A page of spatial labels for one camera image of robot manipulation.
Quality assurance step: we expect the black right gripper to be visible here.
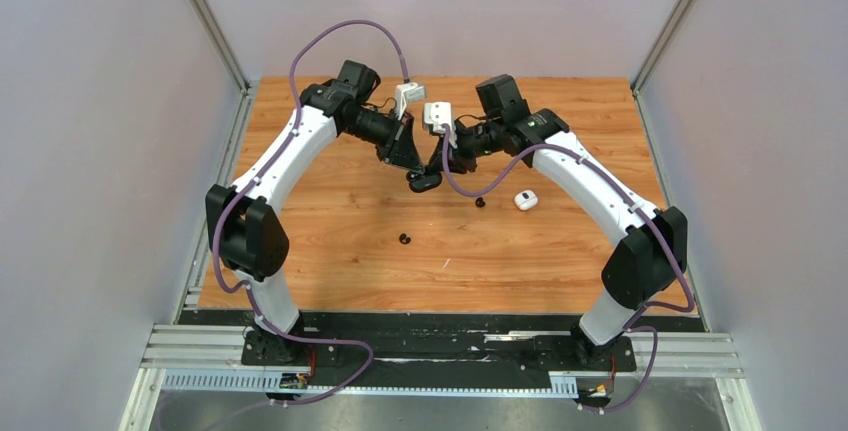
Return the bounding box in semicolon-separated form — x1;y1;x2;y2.
429;118;503;174

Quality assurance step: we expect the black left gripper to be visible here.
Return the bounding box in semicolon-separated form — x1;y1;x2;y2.
344;108;425;174

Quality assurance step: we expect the white earbud charging case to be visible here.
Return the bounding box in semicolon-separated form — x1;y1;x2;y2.
514;190;539;211

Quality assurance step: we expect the black earbud case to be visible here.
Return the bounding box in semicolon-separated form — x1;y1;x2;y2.
407;174;443;193

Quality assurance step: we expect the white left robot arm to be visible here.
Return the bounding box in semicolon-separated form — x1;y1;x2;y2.
205;60;426;364

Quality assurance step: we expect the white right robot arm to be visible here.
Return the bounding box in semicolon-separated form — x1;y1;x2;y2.
422;74;696;369

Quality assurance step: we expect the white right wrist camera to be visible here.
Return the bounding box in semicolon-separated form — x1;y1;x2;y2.
422;101;457;149

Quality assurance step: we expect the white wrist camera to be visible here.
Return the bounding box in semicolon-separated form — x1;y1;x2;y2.
422;101;457;149
394;81;427;120

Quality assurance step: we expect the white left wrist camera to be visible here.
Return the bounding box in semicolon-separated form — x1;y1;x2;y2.
394;81;427;120

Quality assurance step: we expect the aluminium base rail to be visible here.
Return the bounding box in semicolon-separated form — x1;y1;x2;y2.
141;325;744;398

